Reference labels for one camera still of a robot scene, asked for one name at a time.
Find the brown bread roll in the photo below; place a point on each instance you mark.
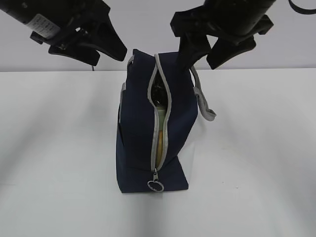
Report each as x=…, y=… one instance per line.
x=159, y=148

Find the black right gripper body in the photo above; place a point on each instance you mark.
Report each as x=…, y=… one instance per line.
x=233, y=21

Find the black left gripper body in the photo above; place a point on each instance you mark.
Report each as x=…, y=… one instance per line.
x=56, y=21

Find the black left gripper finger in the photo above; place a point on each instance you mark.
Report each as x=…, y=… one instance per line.
x=101, y=36
x=84, y=52

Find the navy insulated lunch bag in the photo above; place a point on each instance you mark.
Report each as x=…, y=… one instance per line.
x=152, y=81

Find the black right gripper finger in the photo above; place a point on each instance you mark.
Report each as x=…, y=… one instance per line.
x=224, y=50
x=192, y=47

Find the green lid glass container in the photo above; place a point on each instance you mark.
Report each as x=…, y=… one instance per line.
x=162, y=114

